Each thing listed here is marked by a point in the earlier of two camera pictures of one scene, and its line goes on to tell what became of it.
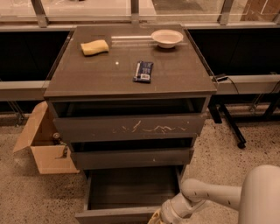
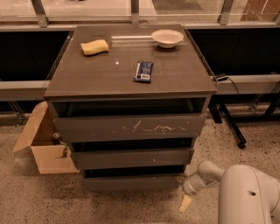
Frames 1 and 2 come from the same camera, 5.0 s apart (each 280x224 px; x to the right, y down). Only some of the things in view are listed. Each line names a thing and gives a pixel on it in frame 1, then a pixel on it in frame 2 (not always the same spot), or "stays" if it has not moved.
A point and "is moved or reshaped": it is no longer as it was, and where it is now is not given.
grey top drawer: (111, 119) stays
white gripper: (168, 213) to (189, 186)
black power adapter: (222, 79) stays
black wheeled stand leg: (215, 107) stays
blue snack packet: (143, 72) stays
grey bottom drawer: (126, 196) is moved or reshaped
